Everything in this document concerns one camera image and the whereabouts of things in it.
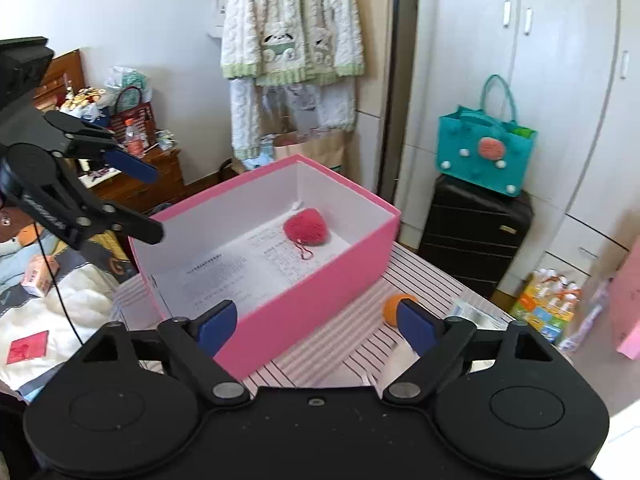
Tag clear plastic bag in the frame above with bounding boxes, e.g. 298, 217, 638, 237
557, 277, 613, 353

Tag wooden nightstand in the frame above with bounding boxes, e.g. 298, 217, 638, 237
87, 147, 188, 216

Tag teal felt tote bag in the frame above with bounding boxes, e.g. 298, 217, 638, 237
436, 74, 538, 198

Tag wrapped bouquet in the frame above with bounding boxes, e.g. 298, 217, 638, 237
60, 87, 111, 121

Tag printed paper sheet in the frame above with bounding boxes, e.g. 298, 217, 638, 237
170, 225, 351, 321

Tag small drink carton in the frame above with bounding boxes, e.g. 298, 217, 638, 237
21, 254, 62, 297

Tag black suitcase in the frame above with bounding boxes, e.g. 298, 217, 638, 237
417, 174, 535, 301

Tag wooden headboard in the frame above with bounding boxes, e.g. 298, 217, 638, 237
32, 49, 86, 111

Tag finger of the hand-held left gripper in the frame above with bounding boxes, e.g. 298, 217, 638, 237
20, 179, 166, 252
44, 109, 161, 185

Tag red woven basket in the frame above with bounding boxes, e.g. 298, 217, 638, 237
109, 86, 156, 151

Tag red envelope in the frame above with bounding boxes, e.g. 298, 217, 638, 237
6, 330, 50, 365

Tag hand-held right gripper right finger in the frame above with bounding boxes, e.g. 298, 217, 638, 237
382, 300, 556, 408

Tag orange ball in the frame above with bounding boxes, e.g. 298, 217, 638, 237
382, 294, 418, 328

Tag pink paper bag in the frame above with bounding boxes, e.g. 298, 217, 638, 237
612, 247, 640, 361

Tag brown paper bag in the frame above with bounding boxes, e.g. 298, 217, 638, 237
272, 130, 346, 171

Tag white plastic packet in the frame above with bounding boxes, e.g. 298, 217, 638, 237
445, 297, 513, 333

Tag light blue plastic bag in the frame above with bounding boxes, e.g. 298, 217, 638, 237
245, 135, 276, 171

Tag printed blanket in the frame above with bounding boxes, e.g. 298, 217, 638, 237
0, 205, 136, 401

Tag pink cardboard box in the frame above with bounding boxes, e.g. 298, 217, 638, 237
127, 154, 402, 381

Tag plastic bottle orange label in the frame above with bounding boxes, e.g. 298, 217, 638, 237
125, 119, 146, 158

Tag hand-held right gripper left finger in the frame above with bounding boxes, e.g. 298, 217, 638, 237
75, 300, 251, 408

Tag white green plastic bag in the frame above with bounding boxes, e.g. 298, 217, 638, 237
104, 66, 153, 106

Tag pack of small bottles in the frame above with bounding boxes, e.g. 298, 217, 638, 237
510, 267, 583, 343

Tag white knit cardigan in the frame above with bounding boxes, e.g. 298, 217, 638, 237
220, 0, 366, 88

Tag black door frame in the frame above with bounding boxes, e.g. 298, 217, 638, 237
377, 0, 418, 201

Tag pink fluffy plush heart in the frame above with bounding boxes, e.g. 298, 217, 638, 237
282, 209, 331, 261

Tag black cable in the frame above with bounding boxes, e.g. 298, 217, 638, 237
35, 232, 86, 346

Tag white fluffy hanging garment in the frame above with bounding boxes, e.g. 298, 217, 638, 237
229, 76, 359, 158

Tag white wardrobe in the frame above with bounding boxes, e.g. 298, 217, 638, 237
400, 0, 640, 321

